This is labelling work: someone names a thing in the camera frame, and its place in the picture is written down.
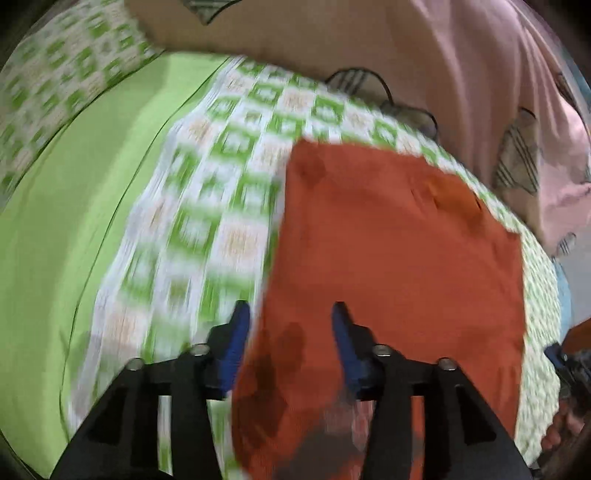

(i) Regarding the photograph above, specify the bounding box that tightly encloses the orange knit garment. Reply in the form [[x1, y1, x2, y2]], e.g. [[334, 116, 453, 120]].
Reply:
[[230, 138, 527, 480]]

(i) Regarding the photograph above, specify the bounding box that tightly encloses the pink blanket with plaid hearts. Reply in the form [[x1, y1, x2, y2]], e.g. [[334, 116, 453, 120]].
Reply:
[[124, 0, 591, 261]]

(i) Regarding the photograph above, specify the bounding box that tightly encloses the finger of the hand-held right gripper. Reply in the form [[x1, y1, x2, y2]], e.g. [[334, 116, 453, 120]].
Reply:
[[544, 343, 571, 376]]

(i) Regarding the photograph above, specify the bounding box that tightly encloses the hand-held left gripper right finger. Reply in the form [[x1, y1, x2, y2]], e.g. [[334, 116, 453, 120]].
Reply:
[[331, 301, 533, 480]]

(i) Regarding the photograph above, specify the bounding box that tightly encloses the green checked pillow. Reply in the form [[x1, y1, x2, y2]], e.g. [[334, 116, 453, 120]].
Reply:
[[0, 0, 163, 206]]

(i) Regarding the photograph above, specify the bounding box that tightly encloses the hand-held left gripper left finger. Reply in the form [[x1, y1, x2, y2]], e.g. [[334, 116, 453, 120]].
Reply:
[[50, 300, 252, 480]]

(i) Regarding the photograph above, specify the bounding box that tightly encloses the green checked bed sheet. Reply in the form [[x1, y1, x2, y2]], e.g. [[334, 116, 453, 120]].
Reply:
[[0, 52, 574, 480]]

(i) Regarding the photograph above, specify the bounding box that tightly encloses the person's right hand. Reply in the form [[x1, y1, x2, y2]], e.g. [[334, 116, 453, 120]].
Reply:
[[539, 406, 589, 454]]

